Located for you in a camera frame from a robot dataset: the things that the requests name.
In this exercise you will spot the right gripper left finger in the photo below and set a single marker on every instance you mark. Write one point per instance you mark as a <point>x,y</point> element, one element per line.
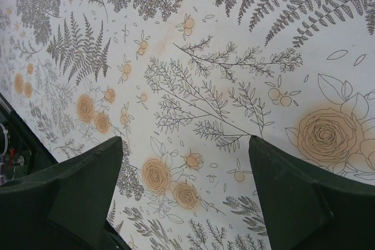
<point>64,206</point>

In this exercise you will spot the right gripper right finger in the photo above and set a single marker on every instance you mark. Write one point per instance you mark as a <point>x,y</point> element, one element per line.
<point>306,207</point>

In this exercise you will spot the floral table mat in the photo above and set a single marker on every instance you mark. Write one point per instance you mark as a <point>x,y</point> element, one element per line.
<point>186,84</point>

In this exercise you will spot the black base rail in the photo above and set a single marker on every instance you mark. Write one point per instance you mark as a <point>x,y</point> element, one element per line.
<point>22,153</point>

